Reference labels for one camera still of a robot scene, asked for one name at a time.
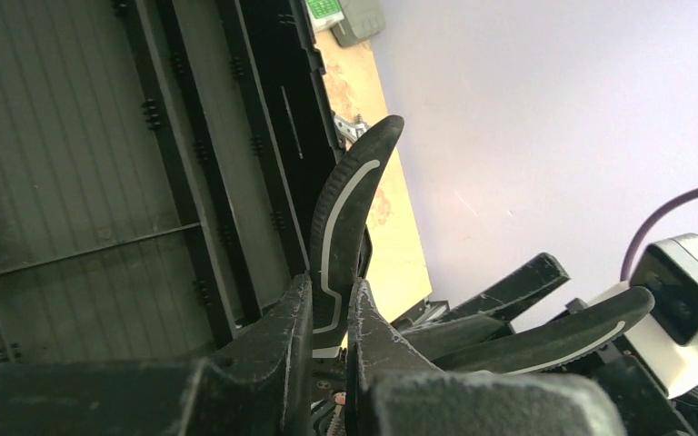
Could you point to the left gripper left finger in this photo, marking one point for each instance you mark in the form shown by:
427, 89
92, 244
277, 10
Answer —
258, 384

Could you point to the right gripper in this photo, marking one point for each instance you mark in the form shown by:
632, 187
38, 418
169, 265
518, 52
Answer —
643, 406

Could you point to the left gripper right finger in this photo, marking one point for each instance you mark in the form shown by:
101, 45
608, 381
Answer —
392, 389

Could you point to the black plastic toolbox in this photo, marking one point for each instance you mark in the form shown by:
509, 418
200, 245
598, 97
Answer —
159, 167

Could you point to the grey plastic case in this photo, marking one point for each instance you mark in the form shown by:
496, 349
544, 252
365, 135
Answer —
363, 19

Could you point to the green white small box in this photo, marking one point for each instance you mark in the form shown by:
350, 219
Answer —
324, 14

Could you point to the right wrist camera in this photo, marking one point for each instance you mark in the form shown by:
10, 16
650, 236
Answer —
666, 340

